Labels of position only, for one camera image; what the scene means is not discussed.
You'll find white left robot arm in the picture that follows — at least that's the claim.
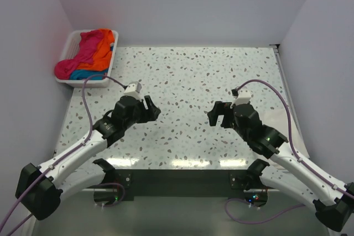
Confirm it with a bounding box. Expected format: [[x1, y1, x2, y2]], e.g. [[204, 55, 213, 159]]
[[15, 96, 161, 221]]

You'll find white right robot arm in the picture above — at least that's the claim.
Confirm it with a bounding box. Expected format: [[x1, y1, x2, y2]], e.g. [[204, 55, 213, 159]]
[[207, 101, 353, 232]]

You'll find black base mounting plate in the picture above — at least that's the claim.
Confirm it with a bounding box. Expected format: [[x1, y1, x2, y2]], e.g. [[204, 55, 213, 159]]
[[92, 168, 269, 202]]

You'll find blue t shirt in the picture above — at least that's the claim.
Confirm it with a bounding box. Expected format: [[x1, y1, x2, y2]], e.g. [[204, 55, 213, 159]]
[[69, 46, 113, 80]]

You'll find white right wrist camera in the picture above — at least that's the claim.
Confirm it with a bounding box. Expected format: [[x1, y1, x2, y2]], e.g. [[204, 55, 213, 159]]
[[231, 88, 251, 107]]

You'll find orange t shirt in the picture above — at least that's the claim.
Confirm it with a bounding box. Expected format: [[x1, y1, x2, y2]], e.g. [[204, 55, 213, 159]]
[[77, 28, 115, 71]]

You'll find pink t shirt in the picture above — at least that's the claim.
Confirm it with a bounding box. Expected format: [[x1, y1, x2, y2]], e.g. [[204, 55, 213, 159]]
[[54, 30, 104, 80]]

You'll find white plastic laundry basket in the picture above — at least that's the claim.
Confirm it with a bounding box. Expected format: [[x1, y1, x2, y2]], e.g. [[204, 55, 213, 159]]
[[54, 30, 118, 88]]

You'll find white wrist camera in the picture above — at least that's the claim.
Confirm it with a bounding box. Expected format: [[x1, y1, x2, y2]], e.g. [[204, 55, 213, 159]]
[[124, 81, 142, 101], [231, 88, 251, 107]]

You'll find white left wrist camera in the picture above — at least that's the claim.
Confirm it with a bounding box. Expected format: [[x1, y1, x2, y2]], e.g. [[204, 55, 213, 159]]
[[124, 81, 142, 101]]

